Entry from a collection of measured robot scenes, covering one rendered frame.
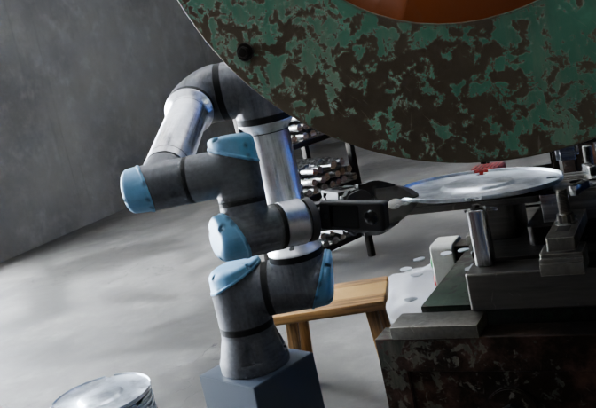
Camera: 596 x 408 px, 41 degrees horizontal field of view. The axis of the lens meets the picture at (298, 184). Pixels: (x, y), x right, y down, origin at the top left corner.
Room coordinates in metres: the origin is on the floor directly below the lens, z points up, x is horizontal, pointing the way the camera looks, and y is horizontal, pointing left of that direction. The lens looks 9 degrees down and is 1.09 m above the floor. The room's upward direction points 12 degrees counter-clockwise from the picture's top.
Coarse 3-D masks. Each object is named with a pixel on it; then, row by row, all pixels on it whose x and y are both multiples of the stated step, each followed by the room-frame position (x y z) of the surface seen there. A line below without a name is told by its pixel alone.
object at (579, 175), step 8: (568, 176) 1.36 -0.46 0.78; (576, 176) 1.34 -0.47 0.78; (584, 176) 1.33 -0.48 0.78; (592, 176) 1.32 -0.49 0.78; (560, 184) 1.31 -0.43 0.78; (568, 184) 1.29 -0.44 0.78; (592, 184) 1.26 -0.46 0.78; (544, 192) 1.28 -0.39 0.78; (552, 192) 1.26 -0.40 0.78; (568, 192) 1.24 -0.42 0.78; (584, 192) 1.23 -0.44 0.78; (592, 192) 1.22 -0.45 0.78; (544, 200) 1.26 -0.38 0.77; (552, 200) 1.25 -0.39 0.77; (576, 200) 1.24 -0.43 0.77; (584, 200) 1.23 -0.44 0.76; (592, 200) 1.23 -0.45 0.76; (544, 208) 1.26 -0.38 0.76; (552, 208) 1.26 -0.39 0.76; (576, 208) 1.24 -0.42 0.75; (592, 208) 1.23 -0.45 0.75; (544, 216) 1.26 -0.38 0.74; (552, 216) 1.26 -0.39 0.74; (592, 216) 1.23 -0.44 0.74
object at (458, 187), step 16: (448, 176) 1.52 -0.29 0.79; (464, 176) 1.51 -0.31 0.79; (480, 176) 1.48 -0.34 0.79; (496, 176) 1.41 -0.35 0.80; (512, 176) 1.42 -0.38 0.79; (528, 176) 1.40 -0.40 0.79; (544, 176) 1.37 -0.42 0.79; (560, 176) 1.35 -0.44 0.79; (432, 192) 1.37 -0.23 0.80; (448, 192) 1.35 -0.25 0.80; (464, 192) 1.32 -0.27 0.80; (480, 192) 1.30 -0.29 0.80; (496, 192) 1.28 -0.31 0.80; (512, 192) 1.24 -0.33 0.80; (528, 192) 1.24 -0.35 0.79
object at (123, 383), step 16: (80, 384) 2.31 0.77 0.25; (96, 384) 2.30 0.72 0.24; (112, 384) 2.27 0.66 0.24; (128, 384) 2.24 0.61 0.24; (144, 384) 2.21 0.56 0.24; (64, 400) 2.22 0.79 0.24; (80, 400) 2.18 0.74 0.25; (96, 400) 2.16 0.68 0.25; (112, 400) 2.15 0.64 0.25; (128, 400) 2.12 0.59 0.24
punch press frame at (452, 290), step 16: (464, 256) 1.47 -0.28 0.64; (448, 272) 1.39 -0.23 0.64; (464, 272) 1.37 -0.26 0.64; (448, 288) 1.31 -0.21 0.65; (464, 288) 1.29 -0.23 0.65; (432, 304) 1.25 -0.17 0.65; (448, 304) 1.23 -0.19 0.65; (464, 304) 1.21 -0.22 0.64; (496, 320) 1.19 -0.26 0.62; (512, 320) 1.18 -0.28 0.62; (528, 320) 1.17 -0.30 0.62; (544, 320) 1.16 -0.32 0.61; (560, 320) 1.15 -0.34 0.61; (576, 320) 1.13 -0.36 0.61; (592, 320) 1.12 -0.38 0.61
